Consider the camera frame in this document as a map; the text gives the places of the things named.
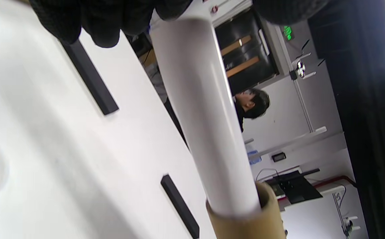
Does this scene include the person's left hand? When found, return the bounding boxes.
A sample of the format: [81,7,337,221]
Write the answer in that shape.
[30,0,329,48]

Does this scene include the black bar weight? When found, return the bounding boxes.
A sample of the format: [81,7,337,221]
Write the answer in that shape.
[61,39,120,116]
[160,174,200,239]

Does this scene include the white poster purple lettering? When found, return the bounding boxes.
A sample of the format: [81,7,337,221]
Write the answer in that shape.
[149,18,262,220]

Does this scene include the brown cardboard mailing tube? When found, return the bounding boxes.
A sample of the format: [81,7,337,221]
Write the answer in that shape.
[206,181,287,239]

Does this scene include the brown cardboard box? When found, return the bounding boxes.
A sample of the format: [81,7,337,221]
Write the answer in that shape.
[141,48,158,68]

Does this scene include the dark door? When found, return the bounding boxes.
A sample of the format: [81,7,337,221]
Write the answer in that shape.
[214,8,280,95]

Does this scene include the blue water jug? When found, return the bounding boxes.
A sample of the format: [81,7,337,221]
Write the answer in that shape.
[247,149,262,166]

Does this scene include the black desk monitor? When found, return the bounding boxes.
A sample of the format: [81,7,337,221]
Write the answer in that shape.
[266,168,324,204]

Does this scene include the white antenna wall device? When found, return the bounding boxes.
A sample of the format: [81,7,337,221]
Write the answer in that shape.
[290,39,326,81]

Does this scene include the white security camera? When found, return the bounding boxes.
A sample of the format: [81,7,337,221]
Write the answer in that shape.
[341,215,361,237]

